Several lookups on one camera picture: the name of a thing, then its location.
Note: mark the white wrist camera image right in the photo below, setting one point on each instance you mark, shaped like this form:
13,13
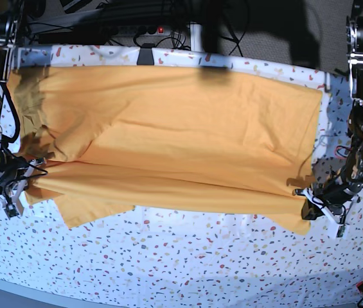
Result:
336,230

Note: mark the yellow T-shirt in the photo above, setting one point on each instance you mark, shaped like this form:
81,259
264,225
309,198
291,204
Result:
202,140

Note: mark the black table clamp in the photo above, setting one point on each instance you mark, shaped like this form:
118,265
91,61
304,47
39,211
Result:
146,55

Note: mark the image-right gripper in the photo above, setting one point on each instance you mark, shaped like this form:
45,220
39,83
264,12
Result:
335,191

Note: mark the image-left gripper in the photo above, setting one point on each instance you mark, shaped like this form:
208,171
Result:
13,168

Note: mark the white metal post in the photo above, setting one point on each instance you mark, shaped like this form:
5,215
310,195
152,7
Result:
196,37

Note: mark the terrazzo patterned tablecloth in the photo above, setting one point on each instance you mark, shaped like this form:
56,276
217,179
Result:
150,257

